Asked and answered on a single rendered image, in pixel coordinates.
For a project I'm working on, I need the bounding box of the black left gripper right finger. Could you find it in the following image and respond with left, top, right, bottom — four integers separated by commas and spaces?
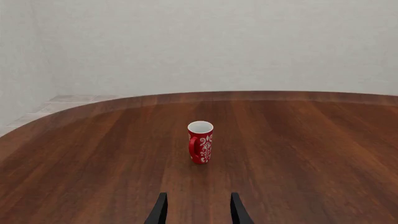
230, 192, 256, 224

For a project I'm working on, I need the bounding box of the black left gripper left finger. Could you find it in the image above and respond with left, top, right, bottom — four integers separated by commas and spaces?
144, 192, 168, 224

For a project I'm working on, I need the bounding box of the red mug with white pattern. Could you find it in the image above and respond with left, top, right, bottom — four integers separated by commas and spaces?
187, 120, 215, 165

